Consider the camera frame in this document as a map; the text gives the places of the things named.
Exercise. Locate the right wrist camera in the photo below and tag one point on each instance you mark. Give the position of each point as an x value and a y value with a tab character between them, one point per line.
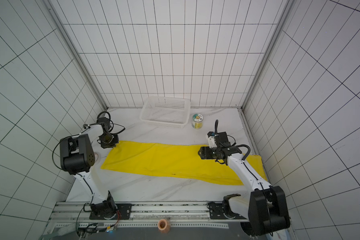
211	141

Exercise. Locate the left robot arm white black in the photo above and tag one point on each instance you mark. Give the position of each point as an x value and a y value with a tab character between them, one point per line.
77	157

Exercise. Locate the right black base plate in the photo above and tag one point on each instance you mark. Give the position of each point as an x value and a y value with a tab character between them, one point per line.
221	211

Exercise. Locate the clear tape roll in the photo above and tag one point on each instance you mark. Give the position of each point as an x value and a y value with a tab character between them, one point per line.
97	157

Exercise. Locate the brown tape roll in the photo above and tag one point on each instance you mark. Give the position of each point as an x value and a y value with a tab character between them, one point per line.
164	226

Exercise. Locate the small circuit board with cables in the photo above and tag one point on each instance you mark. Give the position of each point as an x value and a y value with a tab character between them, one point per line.
94	228

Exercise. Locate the white plastic basket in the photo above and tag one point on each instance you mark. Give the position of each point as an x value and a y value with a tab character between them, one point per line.
166	112

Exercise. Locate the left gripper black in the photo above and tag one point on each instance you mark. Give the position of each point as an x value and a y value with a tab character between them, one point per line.
109	141

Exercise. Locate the small jar yellow label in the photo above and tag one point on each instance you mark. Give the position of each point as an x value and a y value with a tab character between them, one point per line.
197	121

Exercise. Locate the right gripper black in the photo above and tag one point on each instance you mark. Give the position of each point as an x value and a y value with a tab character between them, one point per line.
204	153

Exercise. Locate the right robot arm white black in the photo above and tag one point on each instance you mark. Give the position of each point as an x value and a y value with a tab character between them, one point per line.
265	209

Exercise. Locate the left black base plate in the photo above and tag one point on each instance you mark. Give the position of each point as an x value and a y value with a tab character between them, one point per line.
124	210

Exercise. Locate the aluminium mounting rail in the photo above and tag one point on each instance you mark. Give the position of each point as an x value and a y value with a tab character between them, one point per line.
67	217

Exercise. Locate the yellow trousers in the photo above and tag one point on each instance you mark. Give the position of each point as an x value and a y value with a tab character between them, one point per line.
176	161

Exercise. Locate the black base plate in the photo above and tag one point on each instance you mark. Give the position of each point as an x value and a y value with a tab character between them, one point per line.
221	211
124	210

